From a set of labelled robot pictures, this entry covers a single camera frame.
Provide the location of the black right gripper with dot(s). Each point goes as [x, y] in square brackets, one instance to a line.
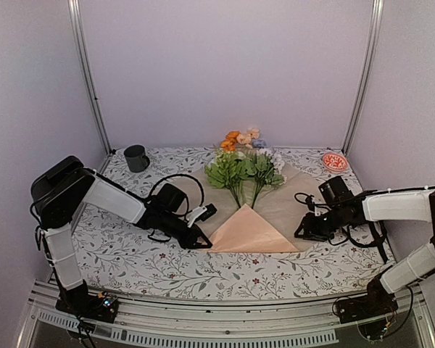
[309, 228]

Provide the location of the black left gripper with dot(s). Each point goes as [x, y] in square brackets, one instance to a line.
[196, 230]

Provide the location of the peach wrapping paper sheet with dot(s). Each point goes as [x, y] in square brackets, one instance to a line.
[268, 227]

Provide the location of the pale lavender flower bunch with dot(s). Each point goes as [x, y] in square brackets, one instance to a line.
[264, 167]

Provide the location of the orange fake flower stem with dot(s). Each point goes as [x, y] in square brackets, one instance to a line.
[238, 140]

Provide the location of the blue fake flower stem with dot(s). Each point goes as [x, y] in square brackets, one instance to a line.
[259, 143]

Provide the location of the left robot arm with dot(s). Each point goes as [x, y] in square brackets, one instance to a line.
[62, 193]

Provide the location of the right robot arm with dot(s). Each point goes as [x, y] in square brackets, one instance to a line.
[363, 218]

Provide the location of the black printed ribbon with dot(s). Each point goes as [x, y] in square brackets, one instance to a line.
[379, 233]

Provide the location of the red patterned small dish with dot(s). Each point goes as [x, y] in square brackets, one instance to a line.
[335, 162]

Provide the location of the dark grey mug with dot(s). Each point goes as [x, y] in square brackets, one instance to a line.
[136, 158]

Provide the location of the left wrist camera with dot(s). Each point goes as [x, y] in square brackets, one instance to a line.
[200, 213]

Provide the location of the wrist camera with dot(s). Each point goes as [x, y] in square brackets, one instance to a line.
[312, 205]
[200, 213]

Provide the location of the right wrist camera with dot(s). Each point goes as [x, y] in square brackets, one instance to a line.
[312, 205]

